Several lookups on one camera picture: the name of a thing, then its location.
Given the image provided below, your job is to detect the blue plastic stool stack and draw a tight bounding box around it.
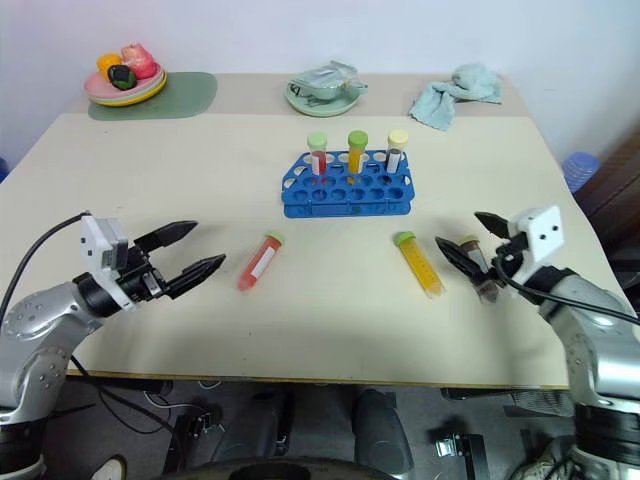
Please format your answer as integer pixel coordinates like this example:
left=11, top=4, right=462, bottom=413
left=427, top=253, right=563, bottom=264
left=562, top=151, right=604, bottom=192

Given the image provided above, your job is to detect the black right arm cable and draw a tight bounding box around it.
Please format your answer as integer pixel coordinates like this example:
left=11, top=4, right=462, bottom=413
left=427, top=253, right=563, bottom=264
left=491, top=252, right=640, bottom=324

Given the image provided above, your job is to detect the red toy fruit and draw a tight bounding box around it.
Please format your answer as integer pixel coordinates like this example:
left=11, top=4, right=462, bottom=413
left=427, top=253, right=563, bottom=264
left=119, top=43, right=157, bottom=80

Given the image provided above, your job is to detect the black floor cable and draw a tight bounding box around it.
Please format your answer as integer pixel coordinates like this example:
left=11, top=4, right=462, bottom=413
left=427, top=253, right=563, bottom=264
left=69, top=354, right=176, bottom=436

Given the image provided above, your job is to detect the light green plate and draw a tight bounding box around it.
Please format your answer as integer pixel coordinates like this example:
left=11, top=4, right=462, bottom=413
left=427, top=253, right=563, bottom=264
left=87, top=67, right=167, bottom=104

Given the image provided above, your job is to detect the black metal bracket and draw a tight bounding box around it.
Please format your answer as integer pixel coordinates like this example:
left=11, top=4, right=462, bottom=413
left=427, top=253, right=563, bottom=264
left=172, top=399, right=226, bottom=451
left=429, top=424, right=489, bottom=480

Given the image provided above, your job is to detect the light blue towel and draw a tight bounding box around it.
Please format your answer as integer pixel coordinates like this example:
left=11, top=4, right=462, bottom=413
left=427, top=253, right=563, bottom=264
left=408, top=62, right=504, bottom=132

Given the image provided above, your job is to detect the plate stack with toy fruit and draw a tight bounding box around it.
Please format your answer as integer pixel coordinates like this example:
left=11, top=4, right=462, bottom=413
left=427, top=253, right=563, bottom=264
left=82, top=63, right=164, bottom=101

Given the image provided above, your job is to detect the blue test tube rack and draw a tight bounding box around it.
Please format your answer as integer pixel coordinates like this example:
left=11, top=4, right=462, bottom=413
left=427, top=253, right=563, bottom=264
left=280, top=151, right=415, bottom=220

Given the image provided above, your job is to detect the pale green saucer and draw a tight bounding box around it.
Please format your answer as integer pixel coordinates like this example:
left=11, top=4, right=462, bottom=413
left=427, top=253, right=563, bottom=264
left=284, top=82, right=365, bottom=119

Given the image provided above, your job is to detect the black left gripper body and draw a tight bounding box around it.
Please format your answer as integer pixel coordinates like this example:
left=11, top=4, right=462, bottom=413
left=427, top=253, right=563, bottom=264
left=116, top=238, right=170, bottom=302

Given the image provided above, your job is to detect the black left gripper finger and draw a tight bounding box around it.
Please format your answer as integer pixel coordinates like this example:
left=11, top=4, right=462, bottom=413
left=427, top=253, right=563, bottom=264
left=163, top=253, right=228, bottom=298
left=134, top=220, right=200, bottom=251

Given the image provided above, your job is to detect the pale green cup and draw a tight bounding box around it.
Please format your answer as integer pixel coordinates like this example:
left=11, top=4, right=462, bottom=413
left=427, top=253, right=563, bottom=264
left=287, top=73, right=370, bottom=104

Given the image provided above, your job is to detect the black green toy vegetable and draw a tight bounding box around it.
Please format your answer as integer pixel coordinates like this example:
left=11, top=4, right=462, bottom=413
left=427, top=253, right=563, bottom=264
left=107, top=63, right=139, bottom=90

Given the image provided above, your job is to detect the grey patterned shoe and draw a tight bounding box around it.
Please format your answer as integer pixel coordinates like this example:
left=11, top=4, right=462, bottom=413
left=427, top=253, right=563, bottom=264
left=509, top=439, right=576, bottom=480

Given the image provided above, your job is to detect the yellow plate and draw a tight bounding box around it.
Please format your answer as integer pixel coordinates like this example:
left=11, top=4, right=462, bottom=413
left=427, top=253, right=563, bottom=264
left=89, top=72, right=168, bottom=108

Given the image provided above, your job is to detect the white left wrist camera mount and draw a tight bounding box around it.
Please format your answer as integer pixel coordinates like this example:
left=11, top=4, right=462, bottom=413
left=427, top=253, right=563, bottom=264
left=79, top=214, right=140, bottom=312

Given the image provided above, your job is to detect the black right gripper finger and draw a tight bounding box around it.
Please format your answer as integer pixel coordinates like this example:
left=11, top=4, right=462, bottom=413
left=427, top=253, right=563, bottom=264
left=473, top=211, right=512, bottom=241
left=434, top=236, right=497, bottom=290

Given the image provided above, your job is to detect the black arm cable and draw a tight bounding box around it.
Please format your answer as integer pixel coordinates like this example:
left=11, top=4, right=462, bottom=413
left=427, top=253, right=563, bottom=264
left=0, top=211, right=94, bottom=321
left=491, top=252, right=640, bottom=324

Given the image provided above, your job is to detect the dark rounded shape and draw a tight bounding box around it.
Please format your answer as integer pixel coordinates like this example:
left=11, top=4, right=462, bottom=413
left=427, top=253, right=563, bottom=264
left=352, top=387, right=416, bottom=474

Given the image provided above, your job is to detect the orange toy pepper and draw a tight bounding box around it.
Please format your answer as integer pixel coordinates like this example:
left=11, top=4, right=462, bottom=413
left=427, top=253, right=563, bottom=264
left=96, top=53, right=124, bottom=77

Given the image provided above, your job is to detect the dark wooden furniture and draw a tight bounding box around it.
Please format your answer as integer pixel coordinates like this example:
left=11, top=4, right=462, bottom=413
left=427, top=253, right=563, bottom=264
left=574, top=127, right=640, bottom=281

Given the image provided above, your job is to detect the green placemat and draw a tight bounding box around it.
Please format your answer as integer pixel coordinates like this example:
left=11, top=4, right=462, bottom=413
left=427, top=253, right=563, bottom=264
left=87, top=71, right=219, bottom=121

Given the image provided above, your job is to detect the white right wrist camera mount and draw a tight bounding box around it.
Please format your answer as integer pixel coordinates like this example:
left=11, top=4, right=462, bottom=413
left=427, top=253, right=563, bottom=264
left=505, top=203, right=566, bottom=286

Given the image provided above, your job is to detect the silver foil bag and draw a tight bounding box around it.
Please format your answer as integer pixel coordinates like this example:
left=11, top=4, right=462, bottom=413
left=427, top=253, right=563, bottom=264
left=292, top=59, right=361, bottom=90

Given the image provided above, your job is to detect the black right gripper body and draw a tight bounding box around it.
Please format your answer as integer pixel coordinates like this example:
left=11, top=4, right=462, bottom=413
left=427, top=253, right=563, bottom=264
left=487, top=230, right=531, bottom=289

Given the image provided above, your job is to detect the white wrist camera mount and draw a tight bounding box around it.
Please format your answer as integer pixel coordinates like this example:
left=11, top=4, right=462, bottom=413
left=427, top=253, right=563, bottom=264
left=79, top=214, right=140, bottom=312
left=505, top=203, right=566, bottom=286

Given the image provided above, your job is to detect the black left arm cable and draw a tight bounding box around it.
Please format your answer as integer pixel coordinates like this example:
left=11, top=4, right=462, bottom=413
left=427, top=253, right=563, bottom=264
left=0, top=211, right=94, bottom=321

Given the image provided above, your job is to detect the white shoe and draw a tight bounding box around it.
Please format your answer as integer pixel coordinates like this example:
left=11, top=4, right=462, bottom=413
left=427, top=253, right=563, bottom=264
left=92, top=454, right=129, bottom=480

